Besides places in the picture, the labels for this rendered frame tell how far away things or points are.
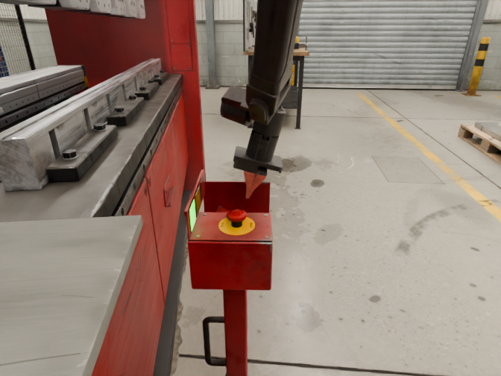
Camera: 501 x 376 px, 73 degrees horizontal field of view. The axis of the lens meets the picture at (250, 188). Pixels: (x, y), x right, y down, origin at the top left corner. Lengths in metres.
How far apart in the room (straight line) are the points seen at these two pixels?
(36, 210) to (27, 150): 0.11
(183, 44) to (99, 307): 2.16
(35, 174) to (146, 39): 1.73
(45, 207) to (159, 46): 1.80
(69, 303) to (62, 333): 0.02
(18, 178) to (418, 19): 7.51
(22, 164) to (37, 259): 0.45
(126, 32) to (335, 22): 5.56
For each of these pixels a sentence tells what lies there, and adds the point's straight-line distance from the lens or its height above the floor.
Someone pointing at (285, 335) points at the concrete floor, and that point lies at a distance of 1.51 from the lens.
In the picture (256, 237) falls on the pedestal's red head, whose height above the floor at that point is 0.78.
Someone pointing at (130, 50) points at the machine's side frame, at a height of 1.01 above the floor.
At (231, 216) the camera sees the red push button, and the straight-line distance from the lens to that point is 0.65.
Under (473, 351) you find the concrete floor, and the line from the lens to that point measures 1.69.
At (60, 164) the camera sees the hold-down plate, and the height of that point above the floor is 0.91.
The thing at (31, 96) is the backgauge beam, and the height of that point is 0.94.
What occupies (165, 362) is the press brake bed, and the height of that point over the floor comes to 0.05.
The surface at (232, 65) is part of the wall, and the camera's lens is 7.52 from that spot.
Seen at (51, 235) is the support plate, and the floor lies 1.00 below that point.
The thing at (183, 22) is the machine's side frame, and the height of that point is 1.17.
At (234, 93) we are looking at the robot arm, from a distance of 0.68.
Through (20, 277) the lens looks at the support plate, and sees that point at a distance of 0.24.
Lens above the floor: 1.13
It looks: 25 degrees down
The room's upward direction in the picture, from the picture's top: straight up
